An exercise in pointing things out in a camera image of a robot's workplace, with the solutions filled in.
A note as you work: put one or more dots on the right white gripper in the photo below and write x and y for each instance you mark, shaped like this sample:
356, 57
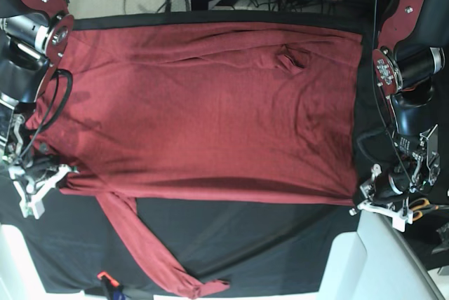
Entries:
34, 183

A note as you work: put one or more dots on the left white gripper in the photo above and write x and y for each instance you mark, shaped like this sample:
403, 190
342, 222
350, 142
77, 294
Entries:
386, 193

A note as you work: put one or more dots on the red long-sleeve T-shirt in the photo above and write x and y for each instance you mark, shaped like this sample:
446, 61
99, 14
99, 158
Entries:
249, 111

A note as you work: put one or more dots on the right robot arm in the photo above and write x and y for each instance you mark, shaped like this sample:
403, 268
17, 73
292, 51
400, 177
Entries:
34, 35

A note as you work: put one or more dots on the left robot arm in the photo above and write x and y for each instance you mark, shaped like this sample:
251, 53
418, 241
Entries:
410, 39

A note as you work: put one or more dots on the blue orange clamp bottom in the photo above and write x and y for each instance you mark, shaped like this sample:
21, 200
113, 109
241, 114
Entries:
112, 289

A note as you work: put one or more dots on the black table cloth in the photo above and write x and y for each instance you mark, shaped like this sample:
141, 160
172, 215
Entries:
257, 248

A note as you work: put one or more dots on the yellow-handled scissors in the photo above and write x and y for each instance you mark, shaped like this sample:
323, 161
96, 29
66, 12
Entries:
422, 206

